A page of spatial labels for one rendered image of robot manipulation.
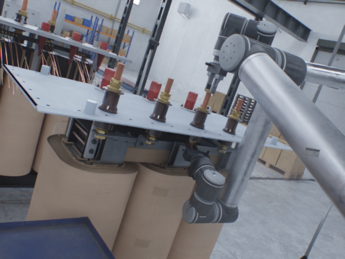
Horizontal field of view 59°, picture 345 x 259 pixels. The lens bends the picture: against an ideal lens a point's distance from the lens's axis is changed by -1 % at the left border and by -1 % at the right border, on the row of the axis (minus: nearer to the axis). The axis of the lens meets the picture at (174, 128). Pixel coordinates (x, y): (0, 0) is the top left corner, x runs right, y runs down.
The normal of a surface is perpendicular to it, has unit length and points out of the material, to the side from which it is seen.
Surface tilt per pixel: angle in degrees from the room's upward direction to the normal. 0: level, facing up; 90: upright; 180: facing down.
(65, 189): 90
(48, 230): 0
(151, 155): 90
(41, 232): 0
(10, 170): 90
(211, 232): 90
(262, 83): 78
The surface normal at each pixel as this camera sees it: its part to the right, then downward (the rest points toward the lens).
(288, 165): -0.72, -0.11
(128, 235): -0.26, 0.11
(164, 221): 0.58, 0.36
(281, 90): -0.36, -0.59
